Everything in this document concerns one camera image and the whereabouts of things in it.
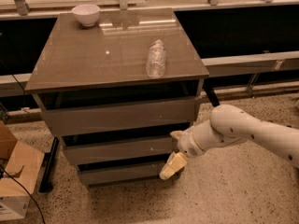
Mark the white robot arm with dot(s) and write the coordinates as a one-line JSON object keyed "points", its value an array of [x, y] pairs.
{"points": [[228, 125]]}

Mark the black leg behind cabinet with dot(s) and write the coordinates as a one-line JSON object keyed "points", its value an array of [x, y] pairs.
{"points": [[211, 95]]}

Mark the clear plastic water bottle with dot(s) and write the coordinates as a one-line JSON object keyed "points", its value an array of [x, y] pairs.
{"points": [[156, 62]]}

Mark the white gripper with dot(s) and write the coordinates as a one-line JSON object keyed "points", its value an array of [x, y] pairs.
{"points": [[187, 144]]}

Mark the grey horizontal rail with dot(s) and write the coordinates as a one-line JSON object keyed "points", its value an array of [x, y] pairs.
{"points": [[217, 67]]}

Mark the grey three-drawer cabinet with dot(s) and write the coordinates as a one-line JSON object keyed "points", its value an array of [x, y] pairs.
{"points": [[106, 65]]}

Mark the white ceramic bowl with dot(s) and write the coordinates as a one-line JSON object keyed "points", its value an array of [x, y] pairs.
{"points": [[86, 14]]}

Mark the brown cardboard box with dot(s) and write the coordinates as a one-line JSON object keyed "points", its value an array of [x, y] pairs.
{"points": [[21, 164]]}

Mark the grey top drawer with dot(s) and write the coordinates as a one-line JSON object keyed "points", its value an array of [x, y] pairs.
{"points": [[96, 119]]}

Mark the black left floor bar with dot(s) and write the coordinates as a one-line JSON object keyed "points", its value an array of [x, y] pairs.
{"points": [[48, 162]]}

